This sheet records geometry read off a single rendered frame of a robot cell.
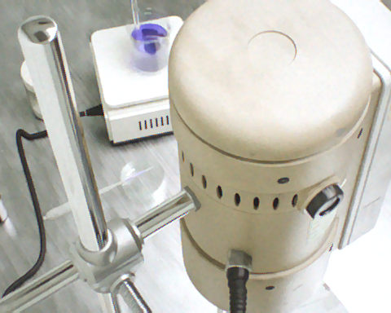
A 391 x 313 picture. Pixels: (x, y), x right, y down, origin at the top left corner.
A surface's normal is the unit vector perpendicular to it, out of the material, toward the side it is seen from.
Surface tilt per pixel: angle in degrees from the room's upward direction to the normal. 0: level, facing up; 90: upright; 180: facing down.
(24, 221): 0
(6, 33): 0
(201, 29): 5
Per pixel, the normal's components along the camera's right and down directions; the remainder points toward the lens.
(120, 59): -0.03, -0.52
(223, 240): -0.48, 0.76
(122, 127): 0.22, 0.83
